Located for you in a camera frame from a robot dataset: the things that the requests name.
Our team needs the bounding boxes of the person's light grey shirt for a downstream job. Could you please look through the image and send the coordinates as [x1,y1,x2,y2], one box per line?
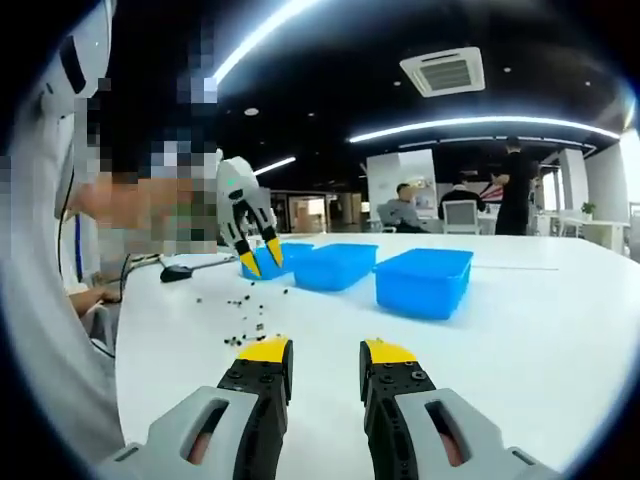
[0,89,126,451]

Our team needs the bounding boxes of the short ceiling light strip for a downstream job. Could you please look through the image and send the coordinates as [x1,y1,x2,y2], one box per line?
[253,156,298,177]

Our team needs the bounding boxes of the white chest device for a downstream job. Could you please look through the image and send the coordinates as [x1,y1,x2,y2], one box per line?
[42,0,112,120]

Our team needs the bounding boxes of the white ceiling air conditioner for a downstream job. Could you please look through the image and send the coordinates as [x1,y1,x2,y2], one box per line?
[399,45,487,98]

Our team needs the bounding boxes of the blue plastic bin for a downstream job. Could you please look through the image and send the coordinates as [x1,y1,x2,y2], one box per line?
[292,242,379,292]
[240,241,315,281]
[372,248,475,321]

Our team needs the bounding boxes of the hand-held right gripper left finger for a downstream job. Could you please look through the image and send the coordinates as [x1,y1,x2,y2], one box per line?
[94,338,294,480]

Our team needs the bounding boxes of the black computer mouse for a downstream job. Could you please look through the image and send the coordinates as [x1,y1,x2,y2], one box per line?
[159,264,196,283]

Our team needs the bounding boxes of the curved ceiling light strip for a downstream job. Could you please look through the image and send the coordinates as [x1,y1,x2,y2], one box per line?
[348,115,622,145]

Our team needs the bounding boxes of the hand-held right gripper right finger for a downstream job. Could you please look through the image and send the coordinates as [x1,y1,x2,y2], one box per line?
[359,338,562,480]

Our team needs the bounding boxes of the black cable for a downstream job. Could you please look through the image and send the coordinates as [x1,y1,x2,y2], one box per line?
[87,251,167,306]

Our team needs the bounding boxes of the white office chair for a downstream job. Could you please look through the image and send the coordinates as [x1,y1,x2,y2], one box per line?
[441,199,483,236]

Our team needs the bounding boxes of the small black resistors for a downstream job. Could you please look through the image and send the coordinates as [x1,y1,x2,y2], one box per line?
[195,282,292,350]

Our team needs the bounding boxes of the long ceiling light strip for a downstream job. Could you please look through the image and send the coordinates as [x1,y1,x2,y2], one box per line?
[212,0,322,85]

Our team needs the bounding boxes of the white display partition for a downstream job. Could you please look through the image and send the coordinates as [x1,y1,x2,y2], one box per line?
[365,148,438,224]

